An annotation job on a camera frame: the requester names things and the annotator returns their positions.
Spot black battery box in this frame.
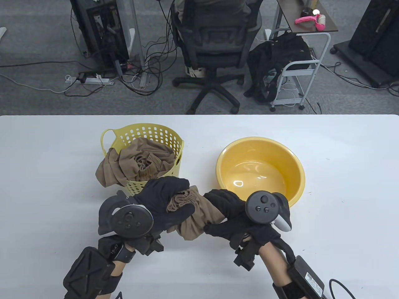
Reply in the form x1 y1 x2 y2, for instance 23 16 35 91
287 255 326 299

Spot person's right hand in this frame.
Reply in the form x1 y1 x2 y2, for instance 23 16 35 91
203 189 281 249

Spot yellow perforated plastic basket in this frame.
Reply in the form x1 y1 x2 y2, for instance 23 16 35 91
100 124 184 197

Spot black cable tangle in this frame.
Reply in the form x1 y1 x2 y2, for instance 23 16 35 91
64 0 181 97

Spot person's left forearm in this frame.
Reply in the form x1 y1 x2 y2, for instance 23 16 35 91
108 244 136 299

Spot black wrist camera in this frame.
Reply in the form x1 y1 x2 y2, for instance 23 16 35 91
137 234 164 256
234 241 259 271

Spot person's left hand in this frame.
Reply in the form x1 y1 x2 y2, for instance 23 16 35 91
132 176 195 242

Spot black battery box cable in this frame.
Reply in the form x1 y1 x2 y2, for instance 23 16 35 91
326 279 356 299

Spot yellow plastic basin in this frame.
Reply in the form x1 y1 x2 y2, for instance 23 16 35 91
216 136 306 208

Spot black wrist band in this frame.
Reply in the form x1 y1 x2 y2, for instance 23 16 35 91
108 243 137 263

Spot pink handheld tool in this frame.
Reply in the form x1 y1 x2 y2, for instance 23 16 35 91
295 15 326 31

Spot black computer tower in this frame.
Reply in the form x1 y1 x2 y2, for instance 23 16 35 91
69 0 130 74

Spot person's right forearm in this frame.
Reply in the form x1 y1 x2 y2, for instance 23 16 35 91
259 243 300 299

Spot black floor cables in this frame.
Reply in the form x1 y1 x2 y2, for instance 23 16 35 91
321 61 399 97

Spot grey handheld controller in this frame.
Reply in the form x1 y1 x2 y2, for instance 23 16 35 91
98 191 154 239
246 191 293 232

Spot white power strip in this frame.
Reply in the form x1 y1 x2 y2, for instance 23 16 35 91
65 74 114 85

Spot black office chair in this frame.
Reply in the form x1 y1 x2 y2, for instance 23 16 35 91
170 0 264 115

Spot beige bag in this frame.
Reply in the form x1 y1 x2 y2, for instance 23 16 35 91
185 65 206 78

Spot black braided controller tether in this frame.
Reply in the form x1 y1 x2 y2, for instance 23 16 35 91
274 237 296 265

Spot black forearm strap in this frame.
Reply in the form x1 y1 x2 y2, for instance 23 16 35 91
272 282 304 299

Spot black wheeled cabinet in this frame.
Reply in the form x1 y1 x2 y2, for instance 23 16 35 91
330 0 399 89

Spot white floor cable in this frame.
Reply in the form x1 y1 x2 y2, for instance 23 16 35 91
0 73 67 94

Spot black forearm brace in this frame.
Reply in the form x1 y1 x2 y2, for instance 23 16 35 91
62 235 123 299

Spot tan shorts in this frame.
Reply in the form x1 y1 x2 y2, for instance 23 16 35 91
166 185 227 241
95 137 176 188

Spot grey metal desk leg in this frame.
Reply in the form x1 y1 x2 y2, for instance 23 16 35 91
129 0 148 88

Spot black backpack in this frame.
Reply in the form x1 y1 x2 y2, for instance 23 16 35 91
244 31 313 103

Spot white cart with brown top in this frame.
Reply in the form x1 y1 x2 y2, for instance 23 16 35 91
269 0 339 112

